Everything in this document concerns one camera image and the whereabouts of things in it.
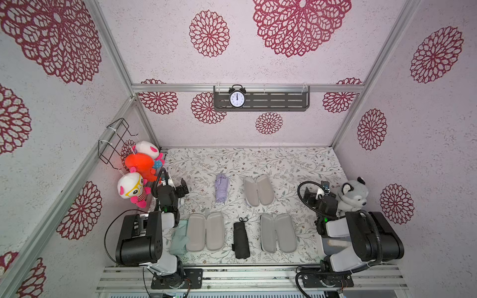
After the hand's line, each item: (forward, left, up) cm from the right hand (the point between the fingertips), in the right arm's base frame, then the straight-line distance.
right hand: (318, 187), depth 92 cm
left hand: (0, +72, +2) cm, 72 cm away
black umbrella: (-27, +38, -7) cm, 47 cm away
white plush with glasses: (-9, +84, +14) cm, 86 cm away
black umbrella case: (-16, +24, -9) cm, 30 cm away
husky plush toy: (-10, -9, +9) cm, 16 cm away
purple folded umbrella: (+1, +49, -4) cm, 49 cm away
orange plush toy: (+3, +84, +13) cm, 85 cm away
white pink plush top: (+13, +84, +12) cm, 85 cm away
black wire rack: (+1, +90, +27) cm, 95 cm away
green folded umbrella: (-26, +64, -3) cm, 70 cm away
